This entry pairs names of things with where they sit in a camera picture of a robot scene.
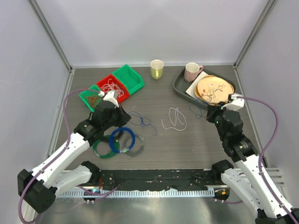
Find red wire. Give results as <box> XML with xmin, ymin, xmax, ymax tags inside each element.
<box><xmin>81</xmin><ymin>90</ymin><xmax>103</xmax><ymax>110</ymax></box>

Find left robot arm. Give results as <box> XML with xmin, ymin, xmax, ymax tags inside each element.
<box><xmin>17</xmin><ymin>100</ymin><xmax>131</xmax><ymax>214</ymax></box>

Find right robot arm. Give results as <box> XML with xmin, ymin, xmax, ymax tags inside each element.
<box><xmin>206</xmin><ymin>105</ymin><xmax>299</xmax><ymax>224</ymax></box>

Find near green bin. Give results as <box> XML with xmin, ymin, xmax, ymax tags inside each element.
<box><xmin>78</xmin><ymin>84</ymin><xmax>102</xmax><ymax>112</ymax></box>

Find green bin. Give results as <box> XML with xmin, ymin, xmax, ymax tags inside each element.
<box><xmin>78</xmin><ymin>84</ymin><xmax>102</xmax><ymax>112</ymax></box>
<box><xmin>112</xmin><ymin>64</ymin><xmax>145</xmax><ymax>95</ymax></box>

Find red bin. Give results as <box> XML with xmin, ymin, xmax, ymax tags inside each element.
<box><xmin>96</xmin><ymin>74</ymin><xmax>130</xmax><ymax>103</ymax></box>

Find bird pattern plate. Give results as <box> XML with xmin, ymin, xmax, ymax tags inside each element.
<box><xmin>197</xmin><ymin>77</ymin><xmax>234</xmax><ymax>104</ymax></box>

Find far green bin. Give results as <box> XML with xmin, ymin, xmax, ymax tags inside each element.
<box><xmin>112</xmin><ymin>64</ymin><xmax>145</xmax><ymax>95</ymax></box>

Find lower wooden plate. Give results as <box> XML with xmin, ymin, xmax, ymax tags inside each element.
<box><xmin>194</xmin><ymin>75</ymin><xmax>235</xmax><ymax>107</ymax></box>

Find white napkin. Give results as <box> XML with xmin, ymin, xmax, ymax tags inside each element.
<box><xmin>185</xmin><ymin>71</ymin><xmax>208</xmax><ymax>99</ymax></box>

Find dark grey tray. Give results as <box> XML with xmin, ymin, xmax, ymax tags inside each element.
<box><xmin>173</xmin><ymin>68</ymin><xmax>236</xmax><ymax>110</ymax></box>

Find pink mug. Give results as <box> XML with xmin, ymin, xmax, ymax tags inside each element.
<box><xmin>184</xmin><ymin>63</ymin><xmax>204</xmax><ymax>83</ymax></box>

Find yellow-green mug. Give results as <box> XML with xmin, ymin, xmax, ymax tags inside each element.
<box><xmin>150</xmin><ymin>59</ymin><xmax>164</xmax><ymax>80</ymax></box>

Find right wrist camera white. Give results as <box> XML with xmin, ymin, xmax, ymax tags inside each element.
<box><xmin>221</xmin><ymin>93</ymin><xmax>245</xmax><ymax>111</ymax></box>

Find blue wire coil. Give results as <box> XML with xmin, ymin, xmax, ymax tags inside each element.
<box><xmin>109</xmin><ymin>127</ymin><xmax>136</xmax><ymax>154</ymax></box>

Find green wire coil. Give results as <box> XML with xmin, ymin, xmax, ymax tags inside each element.
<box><xmin>92</xmin><ymin>135</ymin><xmax>119</xmax><ymax>159</ymax></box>

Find grey wire coil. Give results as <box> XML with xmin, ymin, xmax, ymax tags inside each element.
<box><xmin>123</xmin><ymin>134</ymin><xmax>145</xmax><ymax>157</ymax></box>

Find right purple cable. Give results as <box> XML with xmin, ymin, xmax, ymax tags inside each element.
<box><xmin>214</xmin><ymin>97</ymin><xmax>299</xmax><ymax>224</ymax></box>

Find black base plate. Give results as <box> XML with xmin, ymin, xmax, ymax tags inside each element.
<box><xmin>85</xmin><ymin>169</ymin><xmax>224</xmax><ymax>191</ymax></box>

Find slotted cable duct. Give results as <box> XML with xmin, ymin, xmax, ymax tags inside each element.
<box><xmin>58</xmin><ymin>188</ymin><xmax>214</xmax><ymax>198</ymax></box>

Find left aluminium frame post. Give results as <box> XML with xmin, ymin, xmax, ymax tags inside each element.
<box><xmin>28</xmin><ymin>0</ymin><xmax>72</xmax><ymax>72</ymax></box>

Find aluminium frame post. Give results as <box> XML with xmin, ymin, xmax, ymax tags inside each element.
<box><xmin>28</xmin><ymin>0</ymin><xmax>72</xmax><ymax>72</ymax></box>
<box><xmin>234</xmin><ymin>0</ymin><xmax>277</xmax><ymax>69</ymax></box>

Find right aluminium frame post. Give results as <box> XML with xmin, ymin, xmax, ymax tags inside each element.
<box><xmin>234</xmin><ymin>0</ymin><xmax>277</xmax><ymax>69</ymax></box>

